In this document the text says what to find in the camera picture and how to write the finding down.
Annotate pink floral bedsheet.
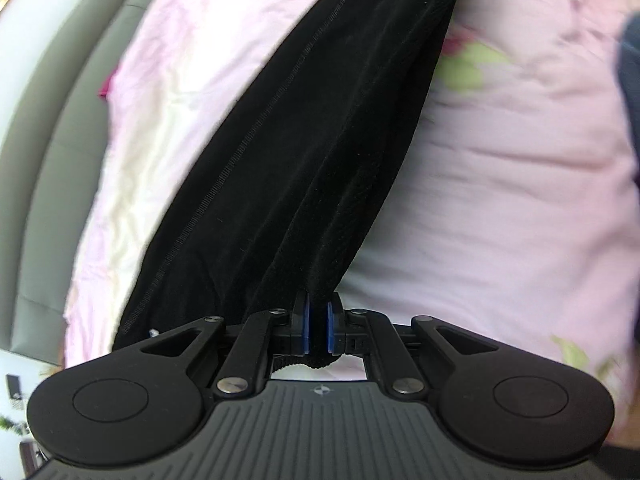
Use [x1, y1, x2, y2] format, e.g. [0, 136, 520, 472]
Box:
[62, 0, 640, 456]

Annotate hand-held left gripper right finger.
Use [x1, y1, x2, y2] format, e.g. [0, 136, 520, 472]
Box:
[325, 292, 501, 396]

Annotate grey padded headboard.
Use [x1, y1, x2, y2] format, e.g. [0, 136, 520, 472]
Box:
[0, 0, 186, 366]

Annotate magenta cloth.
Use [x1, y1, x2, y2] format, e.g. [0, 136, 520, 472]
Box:
[97, 72, 117, 103]

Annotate black pants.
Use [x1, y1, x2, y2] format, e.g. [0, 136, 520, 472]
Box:
[112, 0, 476, 373]

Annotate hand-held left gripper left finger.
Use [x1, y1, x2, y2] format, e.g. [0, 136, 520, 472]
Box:
[142, 292, 313, 398]

